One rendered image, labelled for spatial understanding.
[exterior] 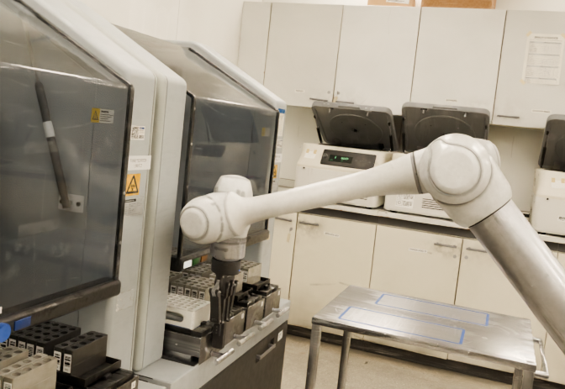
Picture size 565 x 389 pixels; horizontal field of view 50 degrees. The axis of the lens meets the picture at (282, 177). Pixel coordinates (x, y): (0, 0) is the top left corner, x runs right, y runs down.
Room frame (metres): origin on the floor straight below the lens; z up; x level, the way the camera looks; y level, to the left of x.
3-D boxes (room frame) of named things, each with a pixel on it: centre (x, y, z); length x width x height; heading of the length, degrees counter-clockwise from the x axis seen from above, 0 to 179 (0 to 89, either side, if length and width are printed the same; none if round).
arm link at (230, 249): (1.54, 0.12, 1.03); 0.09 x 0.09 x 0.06
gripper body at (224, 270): (1.54, 0.12, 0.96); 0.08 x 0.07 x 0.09; 160
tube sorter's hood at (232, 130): (1.87, 0.37, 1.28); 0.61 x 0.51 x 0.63; 160
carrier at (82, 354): (1.19, 0.36, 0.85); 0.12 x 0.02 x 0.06; 161
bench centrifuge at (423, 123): (3.90, -0.99, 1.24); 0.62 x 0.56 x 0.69; 161
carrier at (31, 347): (1.22, 0.44, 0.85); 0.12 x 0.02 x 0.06; 161
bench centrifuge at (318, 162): (4.10, -0.44, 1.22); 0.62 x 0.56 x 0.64; 159
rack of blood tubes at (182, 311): (1.60, 0.31, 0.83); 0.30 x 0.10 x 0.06; 70
